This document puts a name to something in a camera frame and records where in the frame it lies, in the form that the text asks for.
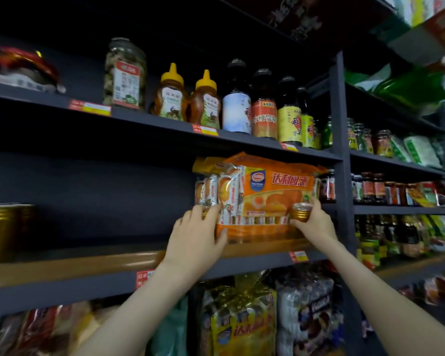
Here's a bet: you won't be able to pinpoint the person's left hand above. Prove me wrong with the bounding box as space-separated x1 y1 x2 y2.
162 204 228 278

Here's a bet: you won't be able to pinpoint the person's right hand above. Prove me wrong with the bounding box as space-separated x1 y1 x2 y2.
289 199 339 253

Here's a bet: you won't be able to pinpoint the gold lid jar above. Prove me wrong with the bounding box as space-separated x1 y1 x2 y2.
291 202 313 223

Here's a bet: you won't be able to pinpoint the orange bread multipack bag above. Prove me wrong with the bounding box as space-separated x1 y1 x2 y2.
192 152 328 242

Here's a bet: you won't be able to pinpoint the person's left forearm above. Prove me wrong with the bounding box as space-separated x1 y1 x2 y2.
72 262 206 356

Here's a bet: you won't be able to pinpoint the person's right forearm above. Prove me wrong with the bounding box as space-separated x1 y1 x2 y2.
321 239 445 356

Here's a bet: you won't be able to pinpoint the dark sauce jar red label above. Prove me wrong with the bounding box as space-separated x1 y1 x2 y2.
320 169 336 203

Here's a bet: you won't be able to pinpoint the red white shelf price tag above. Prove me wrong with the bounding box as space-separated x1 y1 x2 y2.
136 270 156 289

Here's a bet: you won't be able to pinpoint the yellow gold bread bag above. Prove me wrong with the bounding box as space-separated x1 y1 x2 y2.
200 272 278 356

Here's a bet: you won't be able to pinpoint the white dark pastry bag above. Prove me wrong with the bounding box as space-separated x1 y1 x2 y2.
276 272 345 356

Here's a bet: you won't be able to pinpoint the dark grey metal shelf unit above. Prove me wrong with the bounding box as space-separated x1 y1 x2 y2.
0 0 356 356

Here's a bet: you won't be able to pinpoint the small green bottle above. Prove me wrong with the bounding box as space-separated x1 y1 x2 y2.
321 115 334 149

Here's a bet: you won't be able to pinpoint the row of dark sauce bottles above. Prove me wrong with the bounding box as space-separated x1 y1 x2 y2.
355 214 445 271

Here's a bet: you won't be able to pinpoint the row of red sauce jars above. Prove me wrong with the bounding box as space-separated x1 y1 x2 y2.
351 172 445 207

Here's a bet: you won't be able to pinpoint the dark bottle yellow green label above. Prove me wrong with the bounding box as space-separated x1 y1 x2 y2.
297 87 316 149

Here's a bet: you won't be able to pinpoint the small green lid jar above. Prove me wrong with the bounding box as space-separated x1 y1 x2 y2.
347 118 358 150

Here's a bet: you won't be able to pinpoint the small clear glass jar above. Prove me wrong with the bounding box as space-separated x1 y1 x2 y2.
355 123 366 152

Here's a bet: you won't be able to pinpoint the teal plastic bag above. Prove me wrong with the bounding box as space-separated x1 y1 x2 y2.
148 296 189 356

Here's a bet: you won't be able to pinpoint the yellow cap honey squeeze bottle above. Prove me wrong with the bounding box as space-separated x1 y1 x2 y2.
151 63 189 122
188 69 222 129

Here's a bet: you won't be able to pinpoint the narrow grey metal shelf unit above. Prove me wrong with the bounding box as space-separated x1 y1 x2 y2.
330 33 445 356

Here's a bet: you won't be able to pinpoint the red chili sauce jar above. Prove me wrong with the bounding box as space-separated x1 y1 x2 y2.
373 130 394 158

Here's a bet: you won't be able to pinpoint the dark bottle pale blue label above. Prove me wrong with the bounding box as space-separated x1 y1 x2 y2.
222 59 252 135

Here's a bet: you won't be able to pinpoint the dark bottle orange label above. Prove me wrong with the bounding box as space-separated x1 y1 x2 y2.
250 68 278 140

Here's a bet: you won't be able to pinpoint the white green noodle packet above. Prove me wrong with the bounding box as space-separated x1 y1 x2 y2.
403 135 443 169
390 135 412 163

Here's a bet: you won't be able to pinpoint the red orange snack packets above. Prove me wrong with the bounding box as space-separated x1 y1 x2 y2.
397 275 445 307

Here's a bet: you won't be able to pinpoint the large clear pickle jar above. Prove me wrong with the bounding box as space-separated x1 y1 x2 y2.
103 37 148 111

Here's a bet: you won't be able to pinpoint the red brown snack bags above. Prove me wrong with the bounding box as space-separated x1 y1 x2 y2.
0 301 119 356

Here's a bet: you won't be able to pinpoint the gold metal tin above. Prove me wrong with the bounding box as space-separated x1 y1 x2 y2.
0 204 35 265

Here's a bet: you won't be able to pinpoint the pile of green packets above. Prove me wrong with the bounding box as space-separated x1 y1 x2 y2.
344 64 445 116

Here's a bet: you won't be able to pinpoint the dark printed carton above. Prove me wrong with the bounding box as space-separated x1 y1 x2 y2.
222 0 394 43

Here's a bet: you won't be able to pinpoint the red and white snack packet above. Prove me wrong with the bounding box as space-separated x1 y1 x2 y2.
0 46 67 94

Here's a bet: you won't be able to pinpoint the pile of colourful packets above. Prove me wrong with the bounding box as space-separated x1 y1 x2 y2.
371 0 445 74

